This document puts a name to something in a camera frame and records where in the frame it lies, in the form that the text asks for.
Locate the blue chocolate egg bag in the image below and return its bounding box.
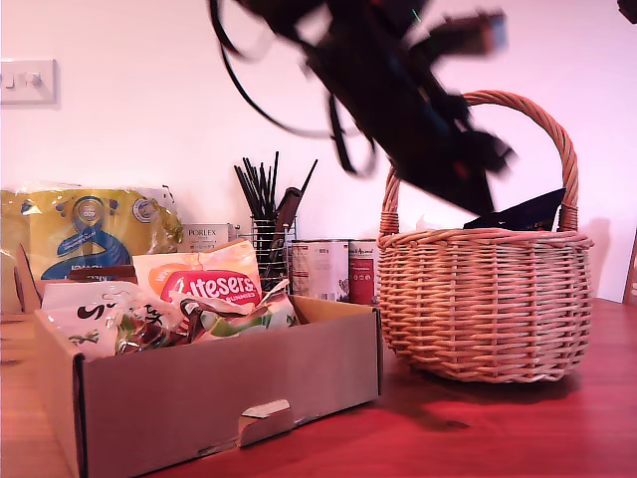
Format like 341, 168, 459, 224
462, 187, 568, 233

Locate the yellow kitchen towel pack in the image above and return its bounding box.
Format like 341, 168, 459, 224
0, 181, 184, 313

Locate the brown cardboard box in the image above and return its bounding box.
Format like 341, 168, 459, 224
13, 241, 384, 478

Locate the white Porlex box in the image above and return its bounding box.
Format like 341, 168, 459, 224
179, 222, 240, 253

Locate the chrome wire utensil holder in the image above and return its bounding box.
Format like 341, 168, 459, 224
250, 214, 299, 295

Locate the black chopstick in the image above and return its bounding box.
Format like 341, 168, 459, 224
291, 158, 319, 200
268, 151, 281, 220
235, 166, 263, 219
242, 157, 274, 218

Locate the woven wicker basket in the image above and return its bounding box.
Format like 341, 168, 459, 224
376, 89, 594, 384

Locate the red label tin can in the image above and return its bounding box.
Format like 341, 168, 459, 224
347, 238, 380, 306

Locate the white label tin can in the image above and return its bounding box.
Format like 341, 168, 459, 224
290, 238, 351, 304

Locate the white light switch plate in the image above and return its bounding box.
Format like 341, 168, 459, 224
0, 59, 59, 106

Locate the Maltesers mini bunnies bag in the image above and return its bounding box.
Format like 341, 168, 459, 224
132, 237, 264, 313

